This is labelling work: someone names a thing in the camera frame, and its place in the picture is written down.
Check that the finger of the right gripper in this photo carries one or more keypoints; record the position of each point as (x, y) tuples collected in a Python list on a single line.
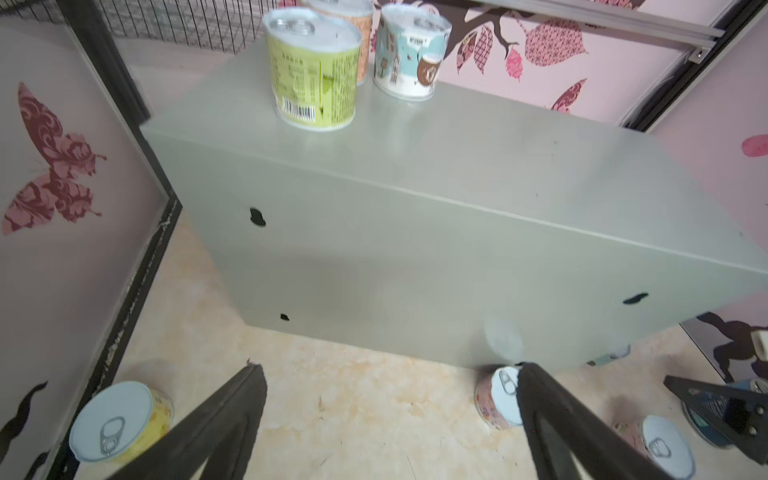
[(737, 414)]

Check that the back aluminium rail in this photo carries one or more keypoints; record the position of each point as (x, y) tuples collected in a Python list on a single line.
[(619, 19)]

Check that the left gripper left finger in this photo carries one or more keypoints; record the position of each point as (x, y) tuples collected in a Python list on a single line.
[(216, 439)]

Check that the green label can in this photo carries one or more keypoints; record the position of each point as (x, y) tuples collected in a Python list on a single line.
[(313, 62)]

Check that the grey metal cabinet box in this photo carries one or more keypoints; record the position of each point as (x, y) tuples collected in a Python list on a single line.
[(467, 229)]

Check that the teal label coconut can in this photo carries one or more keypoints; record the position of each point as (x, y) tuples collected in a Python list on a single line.
[(411, 43)]

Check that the teal can behind gripper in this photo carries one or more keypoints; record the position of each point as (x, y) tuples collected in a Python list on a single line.
[(610, 357)]

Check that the black wire mesh basket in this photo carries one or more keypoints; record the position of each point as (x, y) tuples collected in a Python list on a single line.
[(222, 26)]

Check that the pink label can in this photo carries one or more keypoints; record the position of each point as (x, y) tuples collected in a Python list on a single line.
[(496, 398), (658, 439)]

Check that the yellow label can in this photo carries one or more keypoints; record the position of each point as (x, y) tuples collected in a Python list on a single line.
[(120, 423)]

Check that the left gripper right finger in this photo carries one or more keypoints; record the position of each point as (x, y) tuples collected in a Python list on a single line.
[(566, 439)]

